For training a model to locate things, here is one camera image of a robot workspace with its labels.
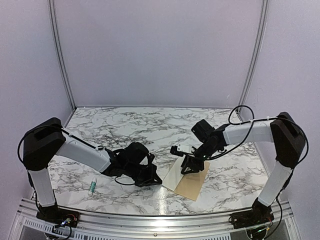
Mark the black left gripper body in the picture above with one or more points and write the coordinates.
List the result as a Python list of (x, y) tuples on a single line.
[(139, 174)]

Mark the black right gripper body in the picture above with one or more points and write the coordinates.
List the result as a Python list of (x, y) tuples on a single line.
[(208, 149)]

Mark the brown kraft paper envelope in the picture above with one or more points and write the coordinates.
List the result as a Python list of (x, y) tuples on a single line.
[(191, 184)]

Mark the cream letter paper sheet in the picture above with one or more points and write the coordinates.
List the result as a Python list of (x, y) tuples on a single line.
[(174, 176)]

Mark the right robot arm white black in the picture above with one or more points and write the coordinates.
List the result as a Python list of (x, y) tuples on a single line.
[(288, 138)]

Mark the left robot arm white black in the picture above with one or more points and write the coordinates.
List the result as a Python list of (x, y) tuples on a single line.
[(49, 139)]

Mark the white green glue stick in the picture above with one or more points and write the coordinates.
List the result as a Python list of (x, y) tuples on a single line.
[(92, 186)]

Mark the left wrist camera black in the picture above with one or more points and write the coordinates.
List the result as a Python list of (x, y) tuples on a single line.
[(135, 156)]

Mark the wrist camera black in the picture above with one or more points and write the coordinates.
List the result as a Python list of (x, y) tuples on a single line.
[(202, 130), (135, 156)]

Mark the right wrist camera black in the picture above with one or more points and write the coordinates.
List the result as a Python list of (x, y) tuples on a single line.
[(202, 130)]

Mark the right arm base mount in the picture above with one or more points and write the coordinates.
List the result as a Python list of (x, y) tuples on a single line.
[(249, 218)]

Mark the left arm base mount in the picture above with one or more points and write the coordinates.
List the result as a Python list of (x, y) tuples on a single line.
[(58, 217)]

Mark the aluminium table front rail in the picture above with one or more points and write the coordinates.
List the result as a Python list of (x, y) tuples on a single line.
[(110, 226)]

